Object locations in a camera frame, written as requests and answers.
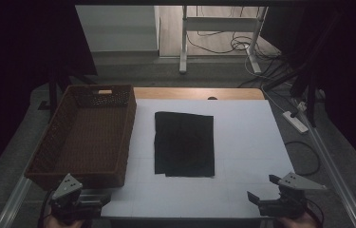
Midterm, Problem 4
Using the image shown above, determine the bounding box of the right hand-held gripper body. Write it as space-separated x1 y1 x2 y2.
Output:
257 172 328 219

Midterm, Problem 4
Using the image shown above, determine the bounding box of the person's right hand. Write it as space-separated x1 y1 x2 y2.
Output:
275 211 322 228

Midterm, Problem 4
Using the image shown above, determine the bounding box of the short aluminium rail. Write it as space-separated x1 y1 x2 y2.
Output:
0 175 33 228

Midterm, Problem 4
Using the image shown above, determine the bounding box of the white table mat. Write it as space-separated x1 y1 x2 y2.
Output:
101 98 297 219

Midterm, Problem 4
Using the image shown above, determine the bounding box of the hand-held gripper cable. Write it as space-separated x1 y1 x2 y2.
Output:
37 189 56 228
305 198 326 228

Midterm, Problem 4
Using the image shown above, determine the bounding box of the black metal stand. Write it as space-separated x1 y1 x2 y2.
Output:
37 63 98 124

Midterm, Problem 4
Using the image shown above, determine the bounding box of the white cabinet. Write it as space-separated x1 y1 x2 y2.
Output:
74 4 161 53

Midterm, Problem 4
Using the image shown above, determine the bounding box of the white power strip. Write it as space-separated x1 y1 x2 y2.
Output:
282 110 309 134

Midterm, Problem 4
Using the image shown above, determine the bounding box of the black tripod stand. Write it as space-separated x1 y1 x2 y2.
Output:
262 12 341 128

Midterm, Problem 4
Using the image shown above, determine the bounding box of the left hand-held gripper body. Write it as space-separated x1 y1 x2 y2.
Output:
48 173 103 223

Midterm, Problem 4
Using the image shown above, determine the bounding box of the tangle of black floor cables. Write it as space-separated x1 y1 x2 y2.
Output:
186 5 283 61

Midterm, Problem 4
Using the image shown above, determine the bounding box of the black looped floor cable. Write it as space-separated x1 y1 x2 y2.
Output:
284 140 321 177

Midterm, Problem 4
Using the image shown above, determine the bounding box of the white metal desk frame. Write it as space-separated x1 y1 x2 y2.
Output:
178 5 269 75

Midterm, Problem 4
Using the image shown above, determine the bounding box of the long aluminium rail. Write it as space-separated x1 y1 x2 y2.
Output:
291 98 356 228

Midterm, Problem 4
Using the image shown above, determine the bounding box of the brown wicker basket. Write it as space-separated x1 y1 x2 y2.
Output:
24 84 138 191

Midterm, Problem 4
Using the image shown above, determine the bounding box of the wide black curtain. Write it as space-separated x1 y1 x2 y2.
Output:
0 0 98 188

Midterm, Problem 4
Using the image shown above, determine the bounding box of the white floor cable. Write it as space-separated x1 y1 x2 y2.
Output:
244 47 293 113

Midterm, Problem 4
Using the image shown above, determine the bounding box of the left hand-held gripper cable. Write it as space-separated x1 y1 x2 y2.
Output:
37 189 56 228

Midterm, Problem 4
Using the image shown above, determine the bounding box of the black cloth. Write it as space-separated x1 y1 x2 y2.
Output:
154 111 215 178

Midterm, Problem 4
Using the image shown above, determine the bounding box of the person's left hand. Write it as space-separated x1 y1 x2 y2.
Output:
43 216 86 228

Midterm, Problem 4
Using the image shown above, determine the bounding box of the right hand-held gripper cable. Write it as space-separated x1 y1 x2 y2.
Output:
305 198 326 228

